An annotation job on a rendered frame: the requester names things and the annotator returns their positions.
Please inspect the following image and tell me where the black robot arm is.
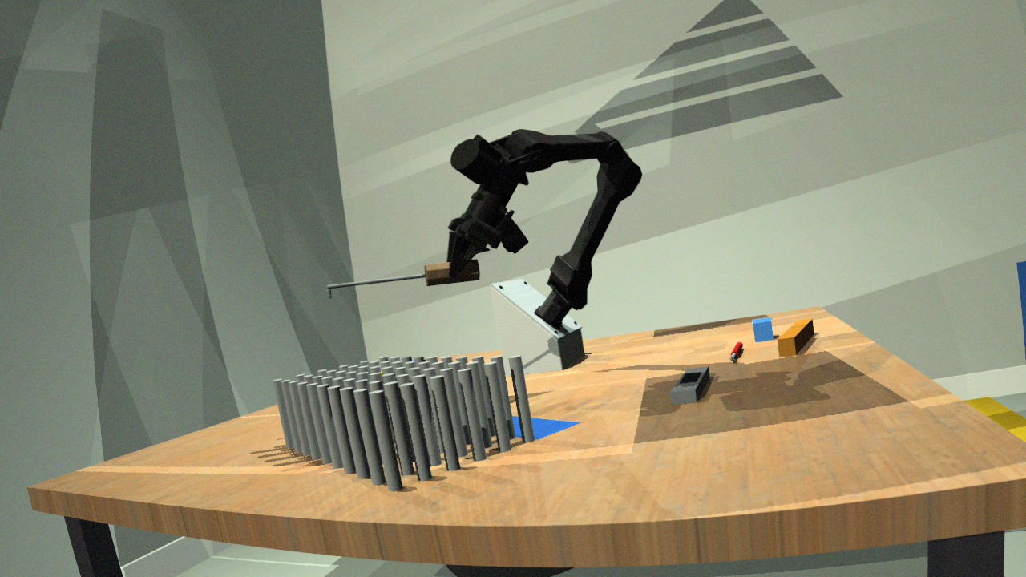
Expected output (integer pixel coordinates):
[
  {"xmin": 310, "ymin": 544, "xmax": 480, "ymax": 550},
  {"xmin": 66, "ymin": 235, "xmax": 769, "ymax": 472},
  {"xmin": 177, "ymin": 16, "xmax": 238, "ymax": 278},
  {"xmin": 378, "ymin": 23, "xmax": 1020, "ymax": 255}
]
[{"xmin": 451, "ymin": 129, "xmax": 642, "ymax": 330}]

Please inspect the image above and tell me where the light grey flat bar with dark inset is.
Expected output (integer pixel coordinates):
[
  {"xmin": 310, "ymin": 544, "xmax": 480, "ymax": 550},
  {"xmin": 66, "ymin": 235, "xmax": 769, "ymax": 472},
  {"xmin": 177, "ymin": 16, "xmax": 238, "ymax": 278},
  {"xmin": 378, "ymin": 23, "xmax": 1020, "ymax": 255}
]
[{"xmin": 670, "ymin": 367, "xmax": 709, "ymax": 405}]

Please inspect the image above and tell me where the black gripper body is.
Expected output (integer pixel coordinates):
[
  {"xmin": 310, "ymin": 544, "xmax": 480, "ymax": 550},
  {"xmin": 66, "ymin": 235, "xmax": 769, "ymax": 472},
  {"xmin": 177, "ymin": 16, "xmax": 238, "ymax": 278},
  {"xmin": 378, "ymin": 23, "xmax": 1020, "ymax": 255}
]
[{"xmin": 448, "ymin": 187, "xmax": 507, "ymax": 249}]

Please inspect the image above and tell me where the blue flat strip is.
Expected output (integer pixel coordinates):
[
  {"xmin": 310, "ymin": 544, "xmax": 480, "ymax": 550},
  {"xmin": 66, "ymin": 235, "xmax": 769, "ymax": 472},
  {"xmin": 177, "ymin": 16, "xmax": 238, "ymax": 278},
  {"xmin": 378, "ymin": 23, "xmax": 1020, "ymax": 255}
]
[{"xmin": 512, "ymin": 415, "xmax": 580, "ymax": 440}]

